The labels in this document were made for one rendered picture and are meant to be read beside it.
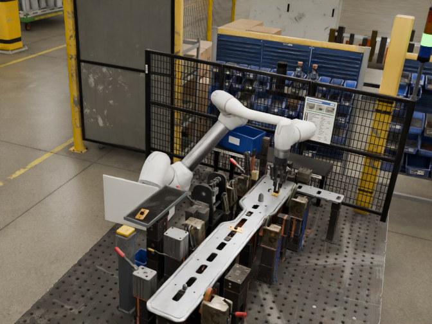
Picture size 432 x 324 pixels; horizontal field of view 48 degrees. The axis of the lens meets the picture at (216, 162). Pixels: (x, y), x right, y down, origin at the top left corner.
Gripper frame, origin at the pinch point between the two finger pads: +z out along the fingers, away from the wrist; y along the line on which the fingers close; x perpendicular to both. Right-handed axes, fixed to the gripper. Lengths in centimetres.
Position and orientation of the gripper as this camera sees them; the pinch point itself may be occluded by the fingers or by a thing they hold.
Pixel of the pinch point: (277, 186)
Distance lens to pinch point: 290.0
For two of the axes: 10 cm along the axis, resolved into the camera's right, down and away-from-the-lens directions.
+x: -4.5, 3.7, -8.1
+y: -8.9, -2.5, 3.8
